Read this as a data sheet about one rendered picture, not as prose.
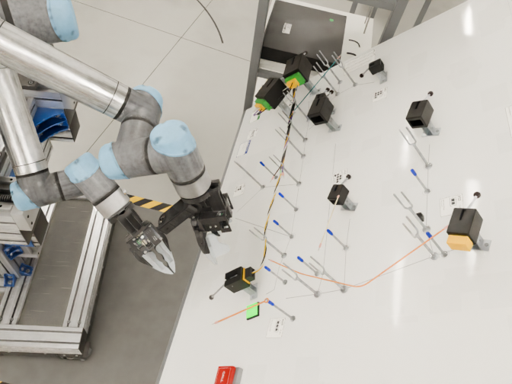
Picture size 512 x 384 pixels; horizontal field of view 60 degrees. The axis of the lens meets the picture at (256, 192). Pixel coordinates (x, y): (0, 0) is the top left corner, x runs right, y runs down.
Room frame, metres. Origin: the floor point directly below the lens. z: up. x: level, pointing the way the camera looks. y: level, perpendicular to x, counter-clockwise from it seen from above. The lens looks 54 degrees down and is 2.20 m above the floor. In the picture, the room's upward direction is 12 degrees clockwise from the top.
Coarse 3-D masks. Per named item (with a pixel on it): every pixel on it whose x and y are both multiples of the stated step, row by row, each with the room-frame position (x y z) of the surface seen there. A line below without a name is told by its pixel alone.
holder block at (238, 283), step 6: (234, 270) 0.50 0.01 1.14; (240, 270) 0.50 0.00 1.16; (228, 276) 0.49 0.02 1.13; (240, 276) 0.48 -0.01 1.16; (228, 282) 0.47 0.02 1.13; (234, 282) 0.47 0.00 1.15; (240, 282) 0.47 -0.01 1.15; (246, 282) 0.48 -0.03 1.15; (228, 288) 0.46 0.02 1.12; (234, 288) 0.46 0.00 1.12; (240, 288) 0.47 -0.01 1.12
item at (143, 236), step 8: (128, 208) 0.52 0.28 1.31; (120, 216) 0.50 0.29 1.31; (128, 216) 0.51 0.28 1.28; (128, 224) 0.50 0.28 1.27; (136, 224) 0.51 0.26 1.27; (144, 224) 0.52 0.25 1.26; (152, 224) 0.51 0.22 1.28; (128, 232) 0.51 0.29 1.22; (136, 232) 0.48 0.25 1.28; (144, 232) 0.49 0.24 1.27; (152, 232) 0.49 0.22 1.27; (128, 240) 0.46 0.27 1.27; (136, 240) 0.47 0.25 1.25; (144, 240) 0.48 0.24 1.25; (152, 240) 0.48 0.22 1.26; (160, 240) 0.49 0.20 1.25; (136, 248) 0.48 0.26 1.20; (144, 248) 0.46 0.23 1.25
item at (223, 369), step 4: (220, 368) 0.27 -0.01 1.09; (224, 368) 0.27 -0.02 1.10; (228, 368) 0.27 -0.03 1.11; (232, 368) 0.27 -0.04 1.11; (220, 372) 0.26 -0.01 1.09; (224, 372) 0.26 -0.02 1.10; (228, 372) 0.26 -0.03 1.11; (232, 372) 0.26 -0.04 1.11; (216, 376) 0.25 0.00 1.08; (220, 376) 0.25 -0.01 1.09; (224, 376) 0.25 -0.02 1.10; (228, 376) 0.25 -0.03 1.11; (232, 376) 0.25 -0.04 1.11; (216, 380) 0.24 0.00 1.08; (220, 380) 0.24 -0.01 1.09; (224, 380) 0.24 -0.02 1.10; (228, 380) 0.24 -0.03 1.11; (232, 380) 0.25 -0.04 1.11
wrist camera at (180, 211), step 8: (176, 208) 0.50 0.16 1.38; (184, 208) 0.49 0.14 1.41; (192, 208) 0.49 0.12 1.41; (160, 216) 0.50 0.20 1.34; (168, 216) 0.49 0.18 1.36; (176, 216) 0.48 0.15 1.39; (184, 216) 0.48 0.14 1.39; (160, 224) 0.48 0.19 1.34; (168, 224) 0.47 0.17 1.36; (176, 224) 0.48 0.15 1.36; (168, 232) 0.47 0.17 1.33
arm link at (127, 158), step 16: (128, 128) 0.57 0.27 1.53; (144, 128) 0.58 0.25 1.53; (112, 144) 0.53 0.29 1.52; (128, 144) 0.53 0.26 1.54; (144, 144) 0.52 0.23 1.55; (112, 160) 0.49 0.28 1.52; (128, 160) 0.50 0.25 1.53; (144, 160) 0.50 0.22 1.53; (112, 176) 0.48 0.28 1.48; (128, 176) 0.49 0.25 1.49
